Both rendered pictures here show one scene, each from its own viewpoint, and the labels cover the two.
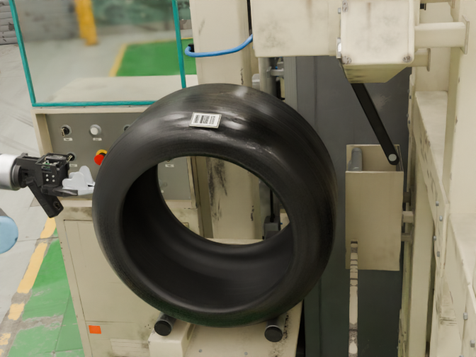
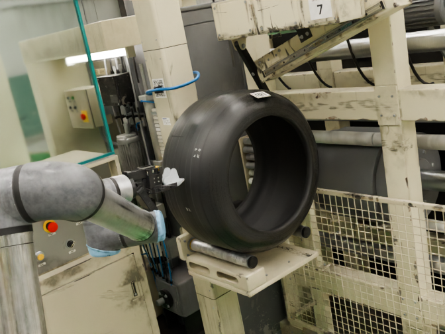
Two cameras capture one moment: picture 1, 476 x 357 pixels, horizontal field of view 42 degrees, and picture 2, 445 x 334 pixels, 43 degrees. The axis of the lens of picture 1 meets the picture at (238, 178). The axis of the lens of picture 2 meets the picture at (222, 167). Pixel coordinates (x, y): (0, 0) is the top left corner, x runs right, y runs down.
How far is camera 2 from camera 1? 1.63 m
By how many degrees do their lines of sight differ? 48
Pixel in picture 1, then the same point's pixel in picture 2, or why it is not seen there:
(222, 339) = (266, 266)
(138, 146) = (232, 121)
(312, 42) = (356, 11)
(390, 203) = not seen: hidden behind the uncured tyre
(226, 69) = (189, 95)
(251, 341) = (280, 258)
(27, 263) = not seen: outside the picture
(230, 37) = (188, 73)
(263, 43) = (342, 14)
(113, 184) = (222, 154)
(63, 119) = not seen: hidden behind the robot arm
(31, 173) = (139, 183)
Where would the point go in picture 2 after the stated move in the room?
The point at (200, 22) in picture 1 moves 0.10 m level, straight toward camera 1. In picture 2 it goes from (170, 66) to (191, 63)
